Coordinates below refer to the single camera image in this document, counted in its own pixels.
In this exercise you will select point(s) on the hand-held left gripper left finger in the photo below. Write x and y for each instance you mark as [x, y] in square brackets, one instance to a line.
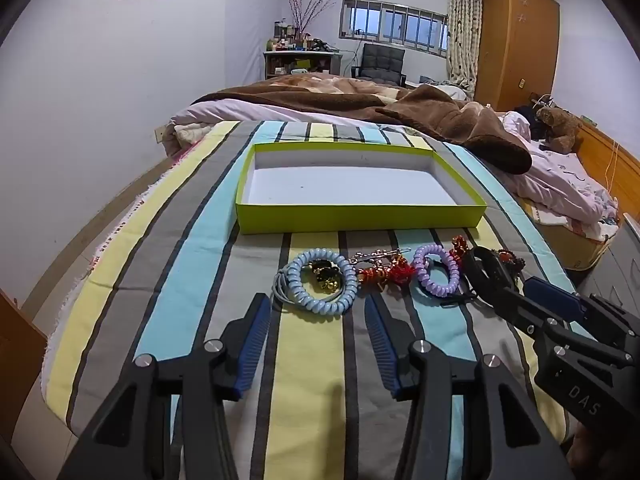
[255, 340]

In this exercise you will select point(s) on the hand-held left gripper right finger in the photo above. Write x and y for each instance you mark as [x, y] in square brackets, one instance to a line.
[382, 345]

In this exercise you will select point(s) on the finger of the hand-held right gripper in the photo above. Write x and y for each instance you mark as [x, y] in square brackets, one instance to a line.
[550, 295]
[500, 290]

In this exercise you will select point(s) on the green shallow cardboard box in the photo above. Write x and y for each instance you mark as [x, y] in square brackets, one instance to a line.
[345, 185]

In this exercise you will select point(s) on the person's right forearm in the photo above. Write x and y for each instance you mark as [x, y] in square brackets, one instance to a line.
[585, 455]

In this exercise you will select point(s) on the striped bed sheet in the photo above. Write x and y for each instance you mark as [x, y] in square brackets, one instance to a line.
[310, 360]

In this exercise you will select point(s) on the white cabinet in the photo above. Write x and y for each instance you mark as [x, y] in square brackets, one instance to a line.
[620, 270]

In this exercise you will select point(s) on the rose gold hair clip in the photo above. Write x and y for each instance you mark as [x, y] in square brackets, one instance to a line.
[375, 256]

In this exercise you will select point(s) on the pink duvet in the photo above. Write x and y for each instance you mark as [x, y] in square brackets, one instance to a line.
[550, 175]

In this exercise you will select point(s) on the wooden bed headboard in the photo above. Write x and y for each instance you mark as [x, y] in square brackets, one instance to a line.
[600, 155]

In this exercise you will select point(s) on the brown teddy bear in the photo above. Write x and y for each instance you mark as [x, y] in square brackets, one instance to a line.
[560, 127]

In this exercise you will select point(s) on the dark clothes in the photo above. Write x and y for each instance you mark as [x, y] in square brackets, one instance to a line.
[527, 120]

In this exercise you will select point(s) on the wooden furniture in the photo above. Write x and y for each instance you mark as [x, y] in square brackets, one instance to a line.
[20, 360]

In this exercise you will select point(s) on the brown fleece blanket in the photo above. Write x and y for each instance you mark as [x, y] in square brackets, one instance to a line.
[350, 102]

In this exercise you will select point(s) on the wooden wardrobe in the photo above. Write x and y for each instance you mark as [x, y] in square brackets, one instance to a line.
[515, 35]

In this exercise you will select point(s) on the patterned curtain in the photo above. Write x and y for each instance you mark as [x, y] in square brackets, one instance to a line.
[462, 35]

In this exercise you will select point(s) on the grey chair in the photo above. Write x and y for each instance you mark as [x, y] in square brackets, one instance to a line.
[382, 60]

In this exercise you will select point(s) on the white shelf unit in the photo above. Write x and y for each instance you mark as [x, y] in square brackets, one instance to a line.
[300, 65]

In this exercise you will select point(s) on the barred window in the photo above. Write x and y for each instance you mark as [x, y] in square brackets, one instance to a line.
[395, 25]

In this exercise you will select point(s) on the bottles on shelf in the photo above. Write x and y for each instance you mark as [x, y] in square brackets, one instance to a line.
[295, 42]

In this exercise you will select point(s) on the decorative flower branches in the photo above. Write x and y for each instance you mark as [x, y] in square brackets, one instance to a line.
[305, 12]

